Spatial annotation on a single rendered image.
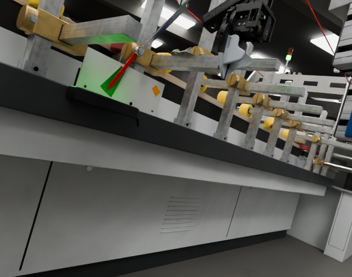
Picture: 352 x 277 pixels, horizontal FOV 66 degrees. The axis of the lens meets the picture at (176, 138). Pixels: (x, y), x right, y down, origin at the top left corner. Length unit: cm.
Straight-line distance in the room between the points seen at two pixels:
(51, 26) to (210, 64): 34
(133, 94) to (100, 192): 44
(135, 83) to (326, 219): 271
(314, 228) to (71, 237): 259
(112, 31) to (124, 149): 41
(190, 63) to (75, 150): 36
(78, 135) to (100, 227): 50
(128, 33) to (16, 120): 33
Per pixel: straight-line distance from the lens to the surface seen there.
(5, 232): 97
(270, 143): 156
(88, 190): 103
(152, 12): 81
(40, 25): 64
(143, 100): 78
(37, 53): 64
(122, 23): 46
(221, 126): 112
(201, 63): 66
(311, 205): 321
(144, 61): 77
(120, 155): 80
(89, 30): 54
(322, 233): 321
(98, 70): 69
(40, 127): 68
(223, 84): 123
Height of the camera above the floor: 66
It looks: level
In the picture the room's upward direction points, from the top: 17 degrees clockwise
